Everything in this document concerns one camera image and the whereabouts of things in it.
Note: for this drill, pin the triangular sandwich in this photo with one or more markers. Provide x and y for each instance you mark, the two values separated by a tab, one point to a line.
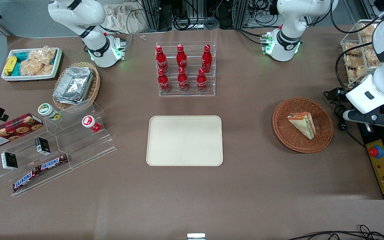
303	125

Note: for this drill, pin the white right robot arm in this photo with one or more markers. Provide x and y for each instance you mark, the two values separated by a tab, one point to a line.
88	26

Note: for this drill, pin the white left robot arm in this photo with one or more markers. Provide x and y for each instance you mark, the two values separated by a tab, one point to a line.
287	20

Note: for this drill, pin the round brown wicker basket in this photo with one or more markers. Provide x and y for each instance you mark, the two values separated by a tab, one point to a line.
323	136

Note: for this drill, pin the beige rectangular tray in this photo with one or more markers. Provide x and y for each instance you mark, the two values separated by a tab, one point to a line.
184	140

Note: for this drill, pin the oval light wicker basket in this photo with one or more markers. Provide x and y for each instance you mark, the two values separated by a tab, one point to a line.
94	85

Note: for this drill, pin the red emergency stop button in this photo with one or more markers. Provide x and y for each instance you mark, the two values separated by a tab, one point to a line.
375	151

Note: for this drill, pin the clear acrylic bottle rack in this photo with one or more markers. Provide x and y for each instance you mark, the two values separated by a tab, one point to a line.
208	85

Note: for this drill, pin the red Coca-Cola bottle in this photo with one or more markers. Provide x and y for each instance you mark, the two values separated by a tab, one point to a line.
183	80
161	60
163	81
201	81
181	57
206	59

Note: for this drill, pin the beige cloth bag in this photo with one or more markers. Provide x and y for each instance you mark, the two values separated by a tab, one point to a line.
125	18

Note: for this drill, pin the red lid snack cup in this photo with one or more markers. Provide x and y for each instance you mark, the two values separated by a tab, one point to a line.
89	122

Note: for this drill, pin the clear acrylic stepped display stand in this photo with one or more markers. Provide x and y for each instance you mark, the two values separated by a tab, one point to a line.
78	146

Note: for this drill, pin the stack of foil containers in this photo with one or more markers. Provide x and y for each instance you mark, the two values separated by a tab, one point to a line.
73	85

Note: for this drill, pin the white rectangular snack bin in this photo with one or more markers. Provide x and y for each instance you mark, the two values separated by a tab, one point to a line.
57	63

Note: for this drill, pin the green lid snack cup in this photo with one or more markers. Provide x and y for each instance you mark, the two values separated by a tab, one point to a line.
47	110

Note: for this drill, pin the Snickers chocolate bar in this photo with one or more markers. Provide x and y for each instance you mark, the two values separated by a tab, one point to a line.
53	162
25	180

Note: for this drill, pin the clear bag of rice crackers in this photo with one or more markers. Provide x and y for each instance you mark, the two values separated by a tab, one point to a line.
45	55
35	68

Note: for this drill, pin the small black box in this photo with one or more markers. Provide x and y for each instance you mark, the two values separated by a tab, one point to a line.
9	160
42	145

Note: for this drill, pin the teal snack packet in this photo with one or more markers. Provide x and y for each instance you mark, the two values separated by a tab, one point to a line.
16	69
22	55

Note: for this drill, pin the red Walkers cookie box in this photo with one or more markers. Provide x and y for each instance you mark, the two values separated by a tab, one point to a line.
12	130

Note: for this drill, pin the yellow snack packet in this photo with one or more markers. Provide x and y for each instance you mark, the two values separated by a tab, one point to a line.
10	65

